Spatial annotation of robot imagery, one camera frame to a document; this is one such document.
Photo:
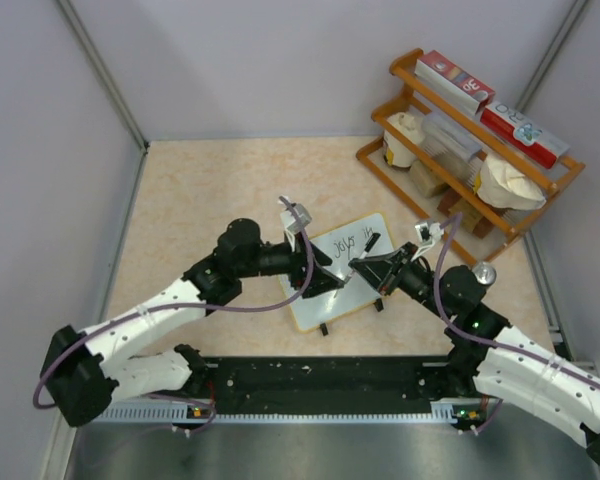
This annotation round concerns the brown red blocks on shelf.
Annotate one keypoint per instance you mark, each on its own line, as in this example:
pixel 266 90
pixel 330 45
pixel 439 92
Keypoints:
pixel 473 221

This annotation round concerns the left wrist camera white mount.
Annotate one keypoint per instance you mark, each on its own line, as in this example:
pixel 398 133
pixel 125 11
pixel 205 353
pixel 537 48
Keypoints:
pixel 294 218

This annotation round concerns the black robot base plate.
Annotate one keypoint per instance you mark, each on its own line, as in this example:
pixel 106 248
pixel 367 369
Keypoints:
pixel 331 385

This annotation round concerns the white board yellow frame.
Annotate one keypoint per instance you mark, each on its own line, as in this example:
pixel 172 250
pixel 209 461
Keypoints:
pixel 342 244

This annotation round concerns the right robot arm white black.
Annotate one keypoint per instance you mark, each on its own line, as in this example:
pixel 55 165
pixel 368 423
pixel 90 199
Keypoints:
pixel 498 358

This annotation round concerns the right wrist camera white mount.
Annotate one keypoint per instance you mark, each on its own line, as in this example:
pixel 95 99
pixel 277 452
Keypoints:
pixel 429 233

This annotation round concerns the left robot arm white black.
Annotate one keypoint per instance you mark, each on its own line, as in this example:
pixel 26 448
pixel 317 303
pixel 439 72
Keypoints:
pixel 87 371

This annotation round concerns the wooden two tier shelf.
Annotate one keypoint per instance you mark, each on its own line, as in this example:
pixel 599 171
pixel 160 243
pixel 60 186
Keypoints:
pixel 509 225

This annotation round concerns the tan block on shelf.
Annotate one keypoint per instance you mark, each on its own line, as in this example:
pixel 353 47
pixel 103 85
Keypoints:
pixel 427 182

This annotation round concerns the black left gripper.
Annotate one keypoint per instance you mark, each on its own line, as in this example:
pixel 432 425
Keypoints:
pixel 320 281

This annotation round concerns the red toothpaste box lower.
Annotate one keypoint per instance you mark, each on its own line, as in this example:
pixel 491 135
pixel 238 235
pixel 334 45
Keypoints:
pixel 530 138

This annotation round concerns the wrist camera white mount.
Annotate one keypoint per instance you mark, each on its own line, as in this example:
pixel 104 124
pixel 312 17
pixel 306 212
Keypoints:
pixel 294 218
pixel 429 233

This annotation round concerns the red toothpaste box upper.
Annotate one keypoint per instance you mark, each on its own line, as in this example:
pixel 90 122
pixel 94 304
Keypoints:
pixel 454 84

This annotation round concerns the red toothpaste box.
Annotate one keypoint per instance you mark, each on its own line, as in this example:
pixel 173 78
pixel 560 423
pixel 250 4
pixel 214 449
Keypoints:
pixel 530 138
pixel 454 84

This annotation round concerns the grey clear plastic box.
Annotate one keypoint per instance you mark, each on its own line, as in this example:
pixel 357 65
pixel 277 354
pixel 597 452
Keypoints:
pixel 449 145

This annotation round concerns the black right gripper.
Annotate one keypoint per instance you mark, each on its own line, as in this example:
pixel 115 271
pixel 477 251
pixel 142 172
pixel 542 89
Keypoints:
pixel 381 271

